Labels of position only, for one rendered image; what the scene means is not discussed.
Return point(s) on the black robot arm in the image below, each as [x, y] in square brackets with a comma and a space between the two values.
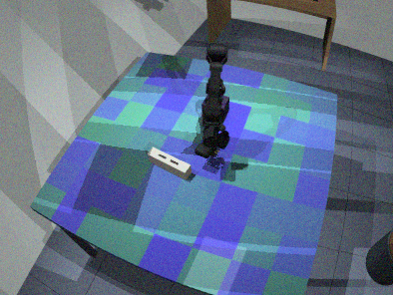
[216, 55]

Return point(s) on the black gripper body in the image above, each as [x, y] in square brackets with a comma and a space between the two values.
[203, 151]

